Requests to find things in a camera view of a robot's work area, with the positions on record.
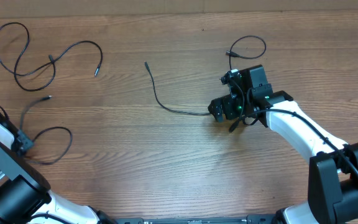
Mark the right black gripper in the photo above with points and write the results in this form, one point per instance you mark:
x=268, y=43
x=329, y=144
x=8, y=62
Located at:
x=227, y=103

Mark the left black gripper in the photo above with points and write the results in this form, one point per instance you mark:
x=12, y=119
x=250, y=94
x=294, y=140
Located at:
x=26, y=143

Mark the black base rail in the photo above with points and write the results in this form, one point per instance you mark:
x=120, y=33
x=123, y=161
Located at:
x=248, y=219

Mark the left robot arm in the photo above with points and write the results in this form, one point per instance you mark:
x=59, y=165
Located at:
x=25, y=195

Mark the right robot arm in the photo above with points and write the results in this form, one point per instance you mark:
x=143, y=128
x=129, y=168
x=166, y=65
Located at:
x=333, y=163

